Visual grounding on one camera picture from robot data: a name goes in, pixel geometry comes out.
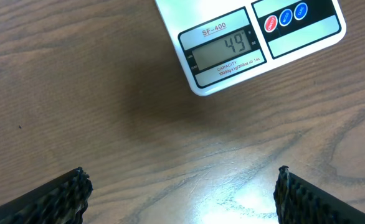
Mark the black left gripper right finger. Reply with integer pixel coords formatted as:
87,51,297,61
273,166,365,224

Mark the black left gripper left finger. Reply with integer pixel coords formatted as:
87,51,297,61
0,167,93,224

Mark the white digital kitchen scale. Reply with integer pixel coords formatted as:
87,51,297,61
156,0,346,96

